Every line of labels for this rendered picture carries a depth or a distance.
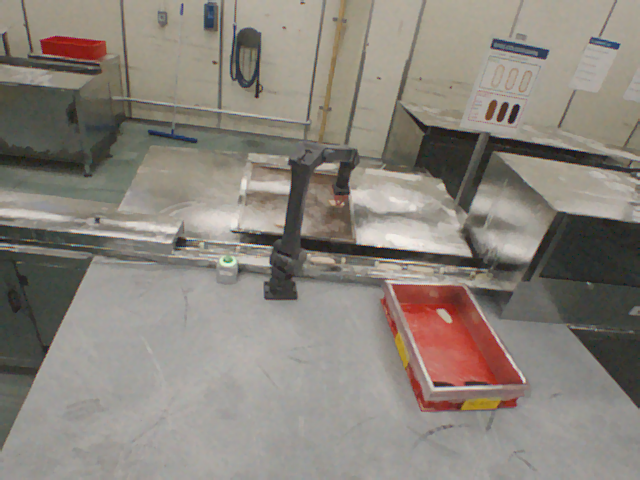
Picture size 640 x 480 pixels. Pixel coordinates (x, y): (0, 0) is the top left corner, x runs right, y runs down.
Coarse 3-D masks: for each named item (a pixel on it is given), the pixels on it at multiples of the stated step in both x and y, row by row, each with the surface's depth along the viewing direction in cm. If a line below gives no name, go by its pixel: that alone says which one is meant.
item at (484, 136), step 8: (480, 136) 210; (488, 136) 207; (480, 144) 210; (480, 152) 212; (472, 160) 216; (472, 168) 217; (464, 176) 224; (472, 176) 220; (464, 184) 223; (464, 192) 225; (456, 200) 231; (464, 200) 228
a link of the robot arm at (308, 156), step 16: (304, 144) 124; (304, 160) 119; (320, 160) 123; (304, 176) 119; (304, 192) 124; (288, 208) 126; (304, 208) 129; (288, 224) 129; (288, 240) 131; (272, 256) 136; (288, 272) 136
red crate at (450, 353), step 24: (408, 312) 145; (432, 312) 147; (456, 312) 149; (432, 336) 136; (456, 336) 138; (432, 360) 127; (456, 360) 128; (480, 360) 130; (456, 384) 120; (432, 408) 110; (456, 408) 111
